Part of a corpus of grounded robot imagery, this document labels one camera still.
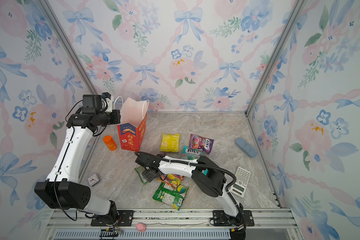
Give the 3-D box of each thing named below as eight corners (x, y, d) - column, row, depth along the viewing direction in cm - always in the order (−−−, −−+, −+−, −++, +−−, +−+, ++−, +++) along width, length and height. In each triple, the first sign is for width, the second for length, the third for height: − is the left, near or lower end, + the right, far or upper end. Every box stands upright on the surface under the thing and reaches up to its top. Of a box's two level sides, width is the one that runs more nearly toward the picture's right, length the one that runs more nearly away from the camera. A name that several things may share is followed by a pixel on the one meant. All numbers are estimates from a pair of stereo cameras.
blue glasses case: (250, 159, 97) (252, 157, 94) (232, 142, 105) (234, 139, 102) (256, 155, 99) (258, 153, 96) (238, 138, 107) (239, 136, 104)
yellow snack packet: (160, 151, 100) (159, 148, 97) (162, 136, 108) (161, 133, 105) (180, 151, 100) (180, 148, 97) (180, 136, 108) (180, 133, 105)
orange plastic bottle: (109, 150, 101) (102, 140, 91) (111, 145, 103) (104, 135, 94) (116, 150, 101) (109, 140, 91) (117, 145, 103) (111, 135, 94)
